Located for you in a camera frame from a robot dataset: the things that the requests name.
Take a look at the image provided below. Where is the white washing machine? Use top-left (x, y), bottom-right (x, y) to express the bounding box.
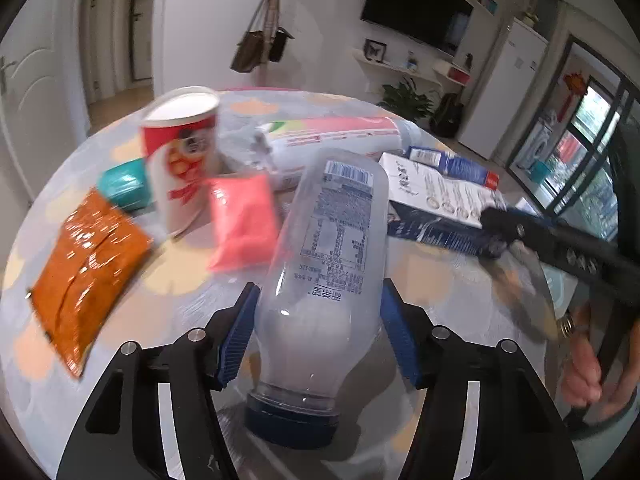
top-left (517, 119), bottom-right (557, 172)

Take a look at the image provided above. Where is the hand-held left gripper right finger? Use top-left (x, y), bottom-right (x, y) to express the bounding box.
top-left (381, 278), bottom-right (584, 480)

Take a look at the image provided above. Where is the person's right hand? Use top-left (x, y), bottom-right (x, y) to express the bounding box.
top-left (559, 304), bottom-right (640, 411)

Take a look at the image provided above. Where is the blue white tube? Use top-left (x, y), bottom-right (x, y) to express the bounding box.
top-left (406, 145), bottom-right (501, 190)

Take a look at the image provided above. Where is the black handbag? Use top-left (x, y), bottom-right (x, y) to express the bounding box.
top-left (268, 0), bottom-right (296, 64)

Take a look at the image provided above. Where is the white door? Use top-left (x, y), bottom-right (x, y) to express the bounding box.
top-left (0, 0), bottom-right (91, 221)

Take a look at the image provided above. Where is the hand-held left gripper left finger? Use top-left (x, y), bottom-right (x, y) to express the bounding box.
top-left (57, 282), bottom-right (261, 480)

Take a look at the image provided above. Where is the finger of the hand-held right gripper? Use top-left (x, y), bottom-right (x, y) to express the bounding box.
top-left (479, 207), bottom-right (608, 283)

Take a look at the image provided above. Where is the teal round container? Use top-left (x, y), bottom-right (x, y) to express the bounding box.
top-left (96, 157), bottom-right (154, 212)

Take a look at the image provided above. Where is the black television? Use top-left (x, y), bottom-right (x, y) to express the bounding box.
top-left (360, 0), bottom-right (474, 57)

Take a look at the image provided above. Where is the orange snack packet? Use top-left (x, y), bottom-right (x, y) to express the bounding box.
top-left (27, 187), bottom-right (155, 381)

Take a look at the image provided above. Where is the pink white wrapped roll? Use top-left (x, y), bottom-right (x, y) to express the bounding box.
top-left (252, 115), bottom-right (426, 192)

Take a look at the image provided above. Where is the red chip can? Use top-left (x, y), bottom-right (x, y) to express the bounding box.
top-left (140, 86), bottom-right (221, 239)

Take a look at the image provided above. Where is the brown handbag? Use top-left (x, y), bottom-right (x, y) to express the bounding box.
top-left (230, 0), bottom-right (268, 74)

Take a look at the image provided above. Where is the red hanging decoration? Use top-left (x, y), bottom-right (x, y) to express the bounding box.
top-left (563, 72), bottom-right (587, 122)

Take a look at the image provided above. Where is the pink packet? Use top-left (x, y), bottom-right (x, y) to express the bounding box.
top-left (205, 173), bottom-right (281, 274)

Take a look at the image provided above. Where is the black picture frame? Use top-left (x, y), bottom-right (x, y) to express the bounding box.
top-left (364, 38), bottom-right (389, 64)

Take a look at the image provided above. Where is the white and blue carton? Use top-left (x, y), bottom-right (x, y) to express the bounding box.
top-left (378, 152), bottom-right (510, 257)

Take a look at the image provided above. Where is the green potted plant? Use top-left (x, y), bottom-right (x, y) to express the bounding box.
top-left (380, 79), bottom-right (442, 127)

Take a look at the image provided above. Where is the white wall shelf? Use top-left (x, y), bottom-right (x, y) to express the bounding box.
top-left (351, 48), bottom-right (471, 92)

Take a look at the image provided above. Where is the clear plastic bottle blue cap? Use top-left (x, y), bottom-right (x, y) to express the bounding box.
top-left (244, 147), bottom-right (391, 450)

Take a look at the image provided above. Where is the white refrigerator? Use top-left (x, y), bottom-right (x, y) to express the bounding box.
top-left (459, 17), bottom-right (551, 162)

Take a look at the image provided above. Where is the wooden coat rack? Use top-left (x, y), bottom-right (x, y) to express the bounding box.
top-left (255, 0), bottom-right (291, 88)

